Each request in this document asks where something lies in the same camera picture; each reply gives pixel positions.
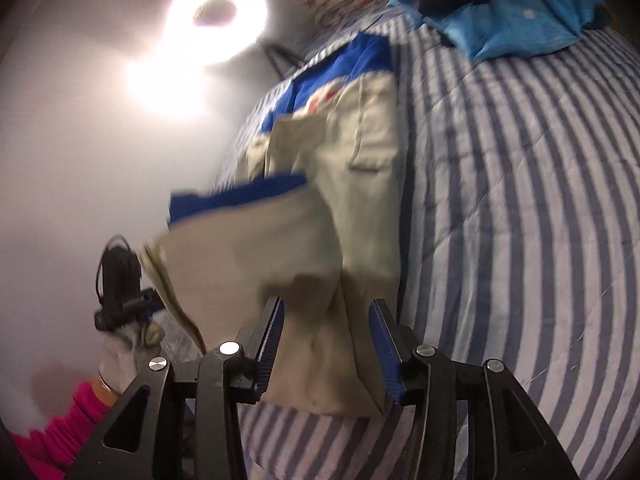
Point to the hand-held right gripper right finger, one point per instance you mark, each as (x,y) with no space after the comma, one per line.
(387,355)

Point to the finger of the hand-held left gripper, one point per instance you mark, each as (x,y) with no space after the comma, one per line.
(150,302)

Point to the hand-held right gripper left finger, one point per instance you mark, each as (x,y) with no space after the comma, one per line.
(267,345)

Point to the beige jacket with blue trim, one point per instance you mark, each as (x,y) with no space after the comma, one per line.
(300,240)

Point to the person's left forearm pink sleeve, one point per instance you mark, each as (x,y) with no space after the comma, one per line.
(65,430)

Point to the person's left hand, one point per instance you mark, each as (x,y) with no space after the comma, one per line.
(125,355)

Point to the blue white striped blanket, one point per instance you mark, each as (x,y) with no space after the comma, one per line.
(500,185)

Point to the light blue cloth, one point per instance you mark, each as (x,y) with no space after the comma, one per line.
(520,25)

